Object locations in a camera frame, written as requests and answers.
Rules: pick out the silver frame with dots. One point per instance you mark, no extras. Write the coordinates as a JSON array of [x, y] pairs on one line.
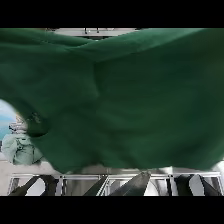
[[77, 175]]

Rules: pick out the pale green garment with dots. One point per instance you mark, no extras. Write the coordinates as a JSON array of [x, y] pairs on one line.
[[20, 150]]

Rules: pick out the dark green T-shirt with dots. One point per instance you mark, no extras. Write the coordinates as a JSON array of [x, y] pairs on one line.
[[133, 100]]

